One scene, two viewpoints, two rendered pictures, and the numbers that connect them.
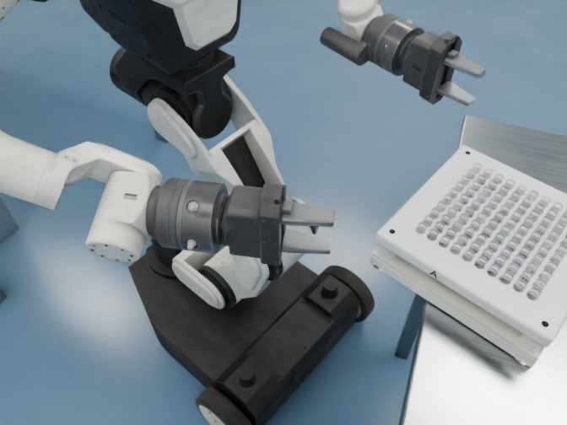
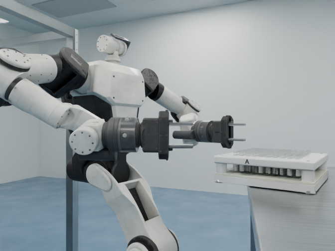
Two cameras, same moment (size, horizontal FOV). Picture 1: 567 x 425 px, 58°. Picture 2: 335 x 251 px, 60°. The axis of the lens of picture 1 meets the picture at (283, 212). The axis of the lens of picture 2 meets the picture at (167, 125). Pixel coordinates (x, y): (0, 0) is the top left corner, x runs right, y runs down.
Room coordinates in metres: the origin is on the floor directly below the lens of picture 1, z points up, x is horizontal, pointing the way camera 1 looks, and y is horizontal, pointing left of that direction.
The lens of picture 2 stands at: (-0.32, 0.08, 1.04)
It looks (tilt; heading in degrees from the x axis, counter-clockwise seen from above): 0 degrees down; 354
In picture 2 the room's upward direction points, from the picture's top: straight up
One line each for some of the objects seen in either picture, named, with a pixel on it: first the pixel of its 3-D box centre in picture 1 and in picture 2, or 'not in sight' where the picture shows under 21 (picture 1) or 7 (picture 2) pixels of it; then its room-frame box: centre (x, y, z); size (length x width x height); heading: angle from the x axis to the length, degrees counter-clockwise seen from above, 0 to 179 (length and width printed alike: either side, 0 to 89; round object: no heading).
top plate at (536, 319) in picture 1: (499, 230); (272, 158); (0.45, -0.30, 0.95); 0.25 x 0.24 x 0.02; 139
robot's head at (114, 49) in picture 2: not in sight; (111, 49); (0.86, 0.18, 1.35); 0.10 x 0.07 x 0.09; 139
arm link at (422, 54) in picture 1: (418, 56); (216, 131); (0.79, -0.23, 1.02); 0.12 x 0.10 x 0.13; 41
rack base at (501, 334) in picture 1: (488, 251); (272, 175); (0.45, -0.30, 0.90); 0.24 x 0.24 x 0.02; 49
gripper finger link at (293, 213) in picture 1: (308, 212); (180, 122); (0.40, -0.03, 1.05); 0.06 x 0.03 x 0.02; 81
